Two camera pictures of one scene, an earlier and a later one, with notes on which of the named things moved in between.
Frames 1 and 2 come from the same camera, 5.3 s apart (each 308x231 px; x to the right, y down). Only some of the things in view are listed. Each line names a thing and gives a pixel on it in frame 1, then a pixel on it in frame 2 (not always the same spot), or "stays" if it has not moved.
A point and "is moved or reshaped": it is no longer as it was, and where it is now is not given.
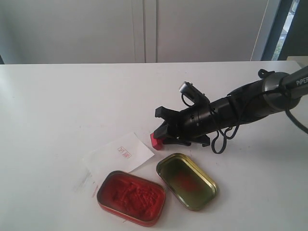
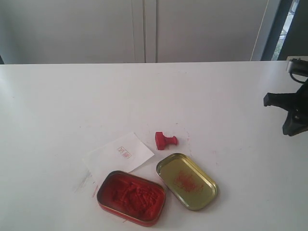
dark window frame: [288, 36] stays
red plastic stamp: [157, 143] is moved or reshaped
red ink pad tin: [131, 198] stays
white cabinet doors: [86, 32] stays
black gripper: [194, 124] → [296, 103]
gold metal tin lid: [192, 187] stays
